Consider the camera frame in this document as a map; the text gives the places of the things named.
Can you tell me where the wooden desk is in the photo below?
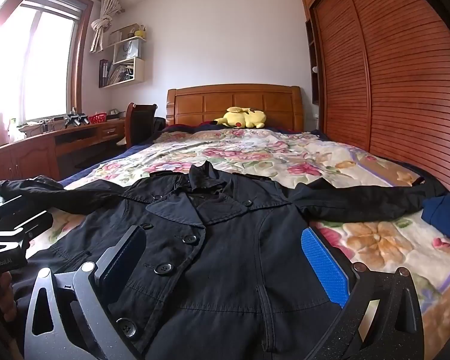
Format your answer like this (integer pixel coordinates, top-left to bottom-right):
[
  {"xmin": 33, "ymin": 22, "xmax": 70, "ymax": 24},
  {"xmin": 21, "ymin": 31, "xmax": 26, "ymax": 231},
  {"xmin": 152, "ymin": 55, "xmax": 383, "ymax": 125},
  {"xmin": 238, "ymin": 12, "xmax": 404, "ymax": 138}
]
[{"xmin": 0, "ymin": 118, "xmax": 128, "ymax": 188}]

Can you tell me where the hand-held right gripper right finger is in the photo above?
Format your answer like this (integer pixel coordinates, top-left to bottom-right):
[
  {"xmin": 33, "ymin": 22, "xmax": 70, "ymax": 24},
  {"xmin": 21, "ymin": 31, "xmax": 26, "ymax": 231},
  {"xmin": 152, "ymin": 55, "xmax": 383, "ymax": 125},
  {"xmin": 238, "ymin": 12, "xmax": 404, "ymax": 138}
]
[{"xmin": 301, "ymin": 226, "xmax": 424, "ymax": 360}]

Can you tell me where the wooden bed headboard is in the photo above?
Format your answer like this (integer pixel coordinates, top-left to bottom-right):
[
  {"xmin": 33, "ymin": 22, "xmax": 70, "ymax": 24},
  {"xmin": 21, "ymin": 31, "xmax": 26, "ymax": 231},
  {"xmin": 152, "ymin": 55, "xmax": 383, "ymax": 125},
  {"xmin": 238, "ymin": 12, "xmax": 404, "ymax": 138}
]
[{"xmin": 166, "ymin": 84, "xmax": 304, "ymax": 133}]

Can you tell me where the black coat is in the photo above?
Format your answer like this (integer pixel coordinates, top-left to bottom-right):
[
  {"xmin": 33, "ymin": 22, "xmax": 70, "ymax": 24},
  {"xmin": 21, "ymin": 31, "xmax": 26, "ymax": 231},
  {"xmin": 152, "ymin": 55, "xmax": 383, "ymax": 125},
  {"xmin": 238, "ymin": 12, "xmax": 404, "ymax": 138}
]
[{"xmin": 0, "ymin": 160, "xmax": 449, "ymax": 360}]

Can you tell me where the floral blanket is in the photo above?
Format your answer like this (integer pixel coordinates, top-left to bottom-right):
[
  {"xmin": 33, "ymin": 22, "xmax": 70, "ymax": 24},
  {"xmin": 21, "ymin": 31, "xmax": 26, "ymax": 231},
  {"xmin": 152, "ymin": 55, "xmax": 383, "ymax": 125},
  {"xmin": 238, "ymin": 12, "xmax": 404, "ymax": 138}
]
[{"xmin": 22, "ymin": 127, "xmax": 450, "ymax": 360}]

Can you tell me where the wooden chair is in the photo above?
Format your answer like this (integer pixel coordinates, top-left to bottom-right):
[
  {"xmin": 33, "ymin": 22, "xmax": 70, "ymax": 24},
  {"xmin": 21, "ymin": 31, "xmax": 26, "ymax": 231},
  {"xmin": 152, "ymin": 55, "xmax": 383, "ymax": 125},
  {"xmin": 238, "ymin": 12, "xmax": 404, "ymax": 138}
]
[{"xmin": 124, "ymin": 102, "xmax": 158, "ymax": 149}]

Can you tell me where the pink bottle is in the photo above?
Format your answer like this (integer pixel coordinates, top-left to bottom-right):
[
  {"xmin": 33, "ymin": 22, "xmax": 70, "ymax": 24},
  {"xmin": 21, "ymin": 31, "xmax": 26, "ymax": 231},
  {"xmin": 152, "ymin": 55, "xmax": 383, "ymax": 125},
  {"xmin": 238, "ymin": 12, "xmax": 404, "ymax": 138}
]
[{"xmin": 0, "ymin": 112, "xmax": 10, "ymax": 147}]

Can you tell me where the black hand-held device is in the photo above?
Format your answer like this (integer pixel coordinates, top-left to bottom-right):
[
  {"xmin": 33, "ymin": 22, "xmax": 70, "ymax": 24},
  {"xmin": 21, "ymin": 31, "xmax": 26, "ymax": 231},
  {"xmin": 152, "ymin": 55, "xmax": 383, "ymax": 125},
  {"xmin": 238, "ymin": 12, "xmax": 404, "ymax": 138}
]
[{"xmin": 64, "ymin": 110, "xmax": 91, "ymax": 128}]

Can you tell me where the yellow plush toy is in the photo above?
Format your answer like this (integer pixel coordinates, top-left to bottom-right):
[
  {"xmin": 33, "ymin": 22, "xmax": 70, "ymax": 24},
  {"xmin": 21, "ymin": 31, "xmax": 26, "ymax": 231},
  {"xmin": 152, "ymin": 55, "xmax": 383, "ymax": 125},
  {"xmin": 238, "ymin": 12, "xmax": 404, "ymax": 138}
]
[{"xmin": 212, "ymin": 107, "xmax": 267, "ymax": 130}]

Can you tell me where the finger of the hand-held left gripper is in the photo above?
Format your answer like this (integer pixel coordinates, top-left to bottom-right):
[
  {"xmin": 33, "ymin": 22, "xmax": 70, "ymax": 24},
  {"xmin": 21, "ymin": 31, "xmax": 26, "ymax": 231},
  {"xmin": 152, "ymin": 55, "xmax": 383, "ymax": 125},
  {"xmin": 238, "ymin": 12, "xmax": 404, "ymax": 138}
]
[
  {"xmin": 0, "ymin": 210, "xmax": 54, "ymax": 257},
  {"xmin": 0, "ymin": 195, "xmax": 23, "ymax": 229}
]

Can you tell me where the white paper bag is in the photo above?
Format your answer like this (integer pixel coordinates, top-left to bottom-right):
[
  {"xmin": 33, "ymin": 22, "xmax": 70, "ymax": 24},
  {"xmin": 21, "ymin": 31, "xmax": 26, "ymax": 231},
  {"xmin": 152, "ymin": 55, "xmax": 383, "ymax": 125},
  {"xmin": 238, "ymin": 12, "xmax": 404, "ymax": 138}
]
[{"xmin": 122, "ymin": 41, "xmax": 139, "ymax": 61}]

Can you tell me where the beige tied curtain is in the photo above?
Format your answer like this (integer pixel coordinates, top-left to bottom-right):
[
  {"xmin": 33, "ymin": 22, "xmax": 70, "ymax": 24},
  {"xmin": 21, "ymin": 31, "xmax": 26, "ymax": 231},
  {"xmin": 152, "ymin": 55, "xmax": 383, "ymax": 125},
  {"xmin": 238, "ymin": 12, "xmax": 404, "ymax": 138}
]
[{"xmin": 89, "ymin": 0, "xmax": 124, "ymax": 54}]

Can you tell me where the person's left hand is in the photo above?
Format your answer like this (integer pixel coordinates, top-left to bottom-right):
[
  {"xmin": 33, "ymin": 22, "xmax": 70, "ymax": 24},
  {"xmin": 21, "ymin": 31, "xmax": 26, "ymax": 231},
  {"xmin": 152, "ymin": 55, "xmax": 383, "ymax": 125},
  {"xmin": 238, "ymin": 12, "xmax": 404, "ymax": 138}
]
[{"xmin": 0, "ymin": 271, "xmax": 17, "ymax": 321}]

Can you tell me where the window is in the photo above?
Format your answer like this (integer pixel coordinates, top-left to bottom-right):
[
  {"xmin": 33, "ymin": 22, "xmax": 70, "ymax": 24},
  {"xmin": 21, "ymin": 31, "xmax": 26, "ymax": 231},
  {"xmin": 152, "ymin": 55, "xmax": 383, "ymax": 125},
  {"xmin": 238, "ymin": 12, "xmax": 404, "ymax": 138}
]
[{"xmin": 0, "ymin": 0, "xmax": 94, "ymax": 128}]

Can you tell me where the white wall shelf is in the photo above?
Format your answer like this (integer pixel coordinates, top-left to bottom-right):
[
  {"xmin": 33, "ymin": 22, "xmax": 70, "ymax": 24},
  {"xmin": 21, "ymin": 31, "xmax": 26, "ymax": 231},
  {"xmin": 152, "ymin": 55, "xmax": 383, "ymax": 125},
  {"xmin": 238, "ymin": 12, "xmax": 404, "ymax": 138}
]
[{"xmin": 98, "ymin": 25, "xmax": 147, "ymax": 89}]

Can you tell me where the wooden louvred wardrobe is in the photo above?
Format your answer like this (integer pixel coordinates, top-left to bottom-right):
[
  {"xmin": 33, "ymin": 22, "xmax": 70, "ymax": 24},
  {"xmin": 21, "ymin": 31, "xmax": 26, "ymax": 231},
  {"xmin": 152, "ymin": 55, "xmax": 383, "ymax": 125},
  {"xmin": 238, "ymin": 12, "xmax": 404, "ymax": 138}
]
[{"xmin": 300, "ymin": 0, "xmax": 450, "ymax": 196}]

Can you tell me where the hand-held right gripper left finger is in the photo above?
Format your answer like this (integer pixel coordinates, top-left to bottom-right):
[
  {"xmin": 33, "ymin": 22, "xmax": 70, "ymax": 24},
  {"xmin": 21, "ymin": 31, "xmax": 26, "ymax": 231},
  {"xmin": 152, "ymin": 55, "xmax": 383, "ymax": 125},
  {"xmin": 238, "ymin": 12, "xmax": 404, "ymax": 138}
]
[{"xmin": 24, "ymin": 225, "xmax": 147, "ymax": 360}]

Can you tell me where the navy folded cloth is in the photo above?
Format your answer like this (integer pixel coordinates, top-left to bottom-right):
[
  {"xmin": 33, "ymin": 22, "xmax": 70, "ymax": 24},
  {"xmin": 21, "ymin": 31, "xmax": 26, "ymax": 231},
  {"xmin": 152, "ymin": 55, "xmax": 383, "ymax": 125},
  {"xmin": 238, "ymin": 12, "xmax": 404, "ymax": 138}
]
[{"xmin": 422, "ymin": 193, "xmax": 450, "ymax": 250}]

